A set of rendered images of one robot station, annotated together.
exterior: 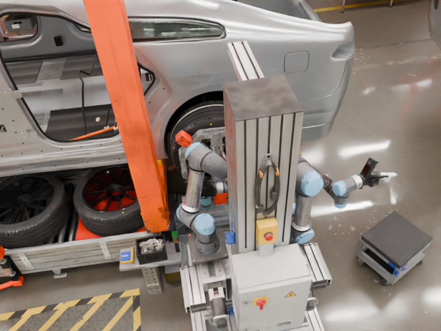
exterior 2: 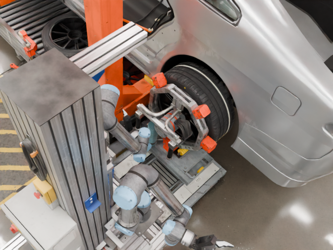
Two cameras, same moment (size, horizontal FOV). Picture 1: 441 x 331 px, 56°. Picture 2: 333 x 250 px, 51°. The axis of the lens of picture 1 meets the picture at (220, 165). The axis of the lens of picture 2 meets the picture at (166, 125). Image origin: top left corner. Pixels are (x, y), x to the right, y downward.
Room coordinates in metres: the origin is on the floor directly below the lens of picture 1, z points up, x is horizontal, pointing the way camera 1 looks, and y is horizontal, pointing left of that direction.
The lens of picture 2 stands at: (1.02, -0.96, 2.94)
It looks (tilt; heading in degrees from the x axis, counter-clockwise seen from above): 55 degrees down; 42
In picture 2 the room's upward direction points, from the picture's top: 10 degrees clockwise
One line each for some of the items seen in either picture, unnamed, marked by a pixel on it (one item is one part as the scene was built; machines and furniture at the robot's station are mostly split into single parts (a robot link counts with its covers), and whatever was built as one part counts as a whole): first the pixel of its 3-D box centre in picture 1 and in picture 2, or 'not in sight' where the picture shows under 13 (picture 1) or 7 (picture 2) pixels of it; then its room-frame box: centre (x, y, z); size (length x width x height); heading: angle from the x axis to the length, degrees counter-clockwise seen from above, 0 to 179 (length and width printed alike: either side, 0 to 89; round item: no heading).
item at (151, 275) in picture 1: (151, 273); not in sight; (1.71, 0.57, 0.21); 0.10 x 0.10 x 0.42; 5
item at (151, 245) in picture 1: (151, 249); not in sight; (1.72, 0.52, 0.51); 0.20 x 0.14 x 0.13; 98
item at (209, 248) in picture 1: (207, 240); not in sight; (1.51, 0.11, 0.87); 0.15 x 0.15 x 0.10
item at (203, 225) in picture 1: (204, 226); not in sight; (1.51, 0.12, 0.98); 0.13 x 0.12 x 0.14; 42
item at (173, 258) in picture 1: (150, 255); not in sight; (1.72, 0.54, 0.44); 0.43 x 0.17 x 0.03; 95
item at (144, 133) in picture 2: not in sight; (143, 137); (1.83, -0.07, 1.07); 0.11 x 0.08 x 0.11; 42
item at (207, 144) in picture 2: not in sight; (208, 144); (2.26, -0.29, 0.85); 0.09 x 0.08 x 0.07; 95
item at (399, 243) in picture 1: (392, 250); not in sight; (1.81, -1.28, 0.17); 0.43 x 0.36 x 0.34; 124
